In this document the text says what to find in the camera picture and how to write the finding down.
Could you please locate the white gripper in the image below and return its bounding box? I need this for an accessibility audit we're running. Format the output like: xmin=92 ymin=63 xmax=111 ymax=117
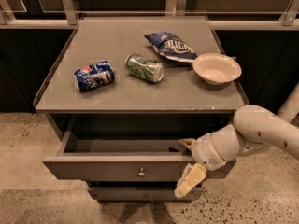
xmin=174 ymin=133 xmax=226 ymax=198

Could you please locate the grey top drawer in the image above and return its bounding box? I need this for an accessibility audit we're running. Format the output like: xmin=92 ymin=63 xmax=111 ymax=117
xmin=43 ymin=114 xmax=230 ymax=182

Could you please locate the grey drawer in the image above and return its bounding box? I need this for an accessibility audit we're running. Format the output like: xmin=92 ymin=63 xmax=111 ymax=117
xmin=43 ymin=114 xmax=230 ymax=182
xmin=88 ymin=186 xmax=203 ymax=202

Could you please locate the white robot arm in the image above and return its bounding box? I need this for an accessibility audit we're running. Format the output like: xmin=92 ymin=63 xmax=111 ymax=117
xmin=175 ymin=84 xmax=299 ymax=198

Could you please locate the grey drawer cabinet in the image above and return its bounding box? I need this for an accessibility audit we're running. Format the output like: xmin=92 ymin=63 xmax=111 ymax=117
xmin=34 ymin=17 xmax=247 ymax=189

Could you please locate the grey bottom drawer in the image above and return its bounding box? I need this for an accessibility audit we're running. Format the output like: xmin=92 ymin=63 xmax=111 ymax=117
xmin=88 ymin=186 xmax=203 ymax=202

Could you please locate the white paper bowl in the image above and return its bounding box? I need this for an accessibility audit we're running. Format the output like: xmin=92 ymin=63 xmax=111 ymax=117
xmin=192 ymin=53 xmax=242 ymax=85

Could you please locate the green soda can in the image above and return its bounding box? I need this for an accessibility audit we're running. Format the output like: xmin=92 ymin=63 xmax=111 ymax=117
xmin=125 ymin=54 xmax=164 ymax=83

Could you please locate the blue chip bag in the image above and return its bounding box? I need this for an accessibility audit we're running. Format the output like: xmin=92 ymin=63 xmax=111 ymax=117
xmin=144 ymin=32 xmax=197 ymax=63

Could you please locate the blue soda can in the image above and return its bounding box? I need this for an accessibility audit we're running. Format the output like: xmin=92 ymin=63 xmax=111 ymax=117
xmin=73 ymin=61 xmax=115 ymax=91

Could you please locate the metal glass railing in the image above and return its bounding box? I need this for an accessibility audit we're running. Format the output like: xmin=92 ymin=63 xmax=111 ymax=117
xmin=0 ymin=0 xmax=299 ymax=31

